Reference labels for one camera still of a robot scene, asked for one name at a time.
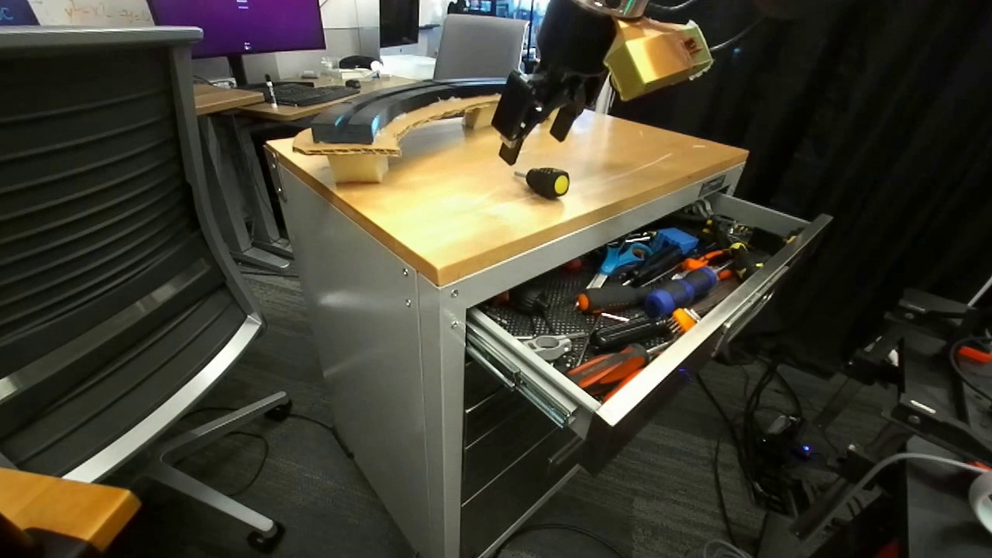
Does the grey tool drawer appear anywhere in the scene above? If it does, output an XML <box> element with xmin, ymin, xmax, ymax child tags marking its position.
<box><xmin>470</xmin><ymin>196</ymin><xmax>832</xmax><ymax>433</ymax></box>

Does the orange handled screwdriver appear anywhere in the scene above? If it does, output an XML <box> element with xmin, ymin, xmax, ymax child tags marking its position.
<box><xmin>576</xmin><ymin>268</ymin><xmax>729</xmax><ymax>316</ymax></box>

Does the black keyboard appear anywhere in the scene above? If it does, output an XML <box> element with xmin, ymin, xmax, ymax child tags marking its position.
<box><xmin>265</xmin><ymin>81</ymin><xmax>356</xmax><ymax>105</ymax></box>

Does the curved black wooden track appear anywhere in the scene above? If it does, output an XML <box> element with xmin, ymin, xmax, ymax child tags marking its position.
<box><xmin>293</xmin><ymin>81</ymin><xmax>500</xmax><ymax>184</ymax></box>

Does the black curtain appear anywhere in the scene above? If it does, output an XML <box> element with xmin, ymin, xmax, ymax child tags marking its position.
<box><xmin>614</xmin><ymin>0</ymin><xmax>992</xmax><ymax>359</ymax></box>

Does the blue handled screwdriver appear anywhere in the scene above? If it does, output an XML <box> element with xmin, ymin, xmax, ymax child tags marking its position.
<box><xmin>642</xmin><ymin>268</ymin><xmax>719</xmax><ymax>318</ymax></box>

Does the purple screen monitor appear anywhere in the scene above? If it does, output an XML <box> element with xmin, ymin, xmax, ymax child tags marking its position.
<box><xmin>148</xmin><ymin>0</ymin><xmax>326</xmax><ymax>58</ymax></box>

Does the grey chair backrest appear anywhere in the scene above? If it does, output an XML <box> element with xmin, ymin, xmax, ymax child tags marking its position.
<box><xmin>436</xmin><ymin>11</ymin><xmax>527</xmax><ymax>79</ymax></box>

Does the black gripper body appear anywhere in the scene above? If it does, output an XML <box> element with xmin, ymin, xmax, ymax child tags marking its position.
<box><xmin>531</xmin><ymin>0</ymin><xmax>614</xmax><ymax>111</ymax></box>

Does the black mesh office chair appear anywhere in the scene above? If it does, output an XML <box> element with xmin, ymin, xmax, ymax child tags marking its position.
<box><xmin>0</xmin><ymin>25</ymin><xmax>293</xmax><ymax>550</ymax></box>

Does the orange black handled tool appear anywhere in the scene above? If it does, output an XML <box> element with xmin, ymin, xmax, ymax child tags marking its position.
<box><xmin>569</xmin><ymin>346</ymin><xmax>649</xmax><ymax>394</ymax></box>

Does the grey metal tool cabinet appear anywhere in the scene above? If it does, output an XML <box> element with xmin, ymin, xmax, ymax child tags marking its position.
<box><xmin>271</xmin><ymin>115</ymin><xmax>749</xmax><ymax>558</ymax></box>

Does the black yellow stubby screwdriver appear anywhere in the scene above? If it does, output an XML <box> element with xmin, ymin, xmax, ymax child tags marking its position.
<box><xmin>517</xmin><ymin>166</ymin><xmax>571</xmax><ymax>201</ymax></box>

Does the yellow wrist camera box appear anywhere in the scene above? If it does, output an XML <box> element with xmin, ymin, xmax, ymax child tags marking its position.
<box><xmin>605</xmin><ymin>19</ymin><xmax>713</xmax><ymax>101</ymax></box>

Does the blue pliers tool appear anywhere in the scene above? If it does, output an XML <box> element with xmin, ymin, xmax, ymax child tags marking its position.
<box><xmin>588</xmin><ymin>225</ymin><xmax>698</xmax><ymax>287</ymax></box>

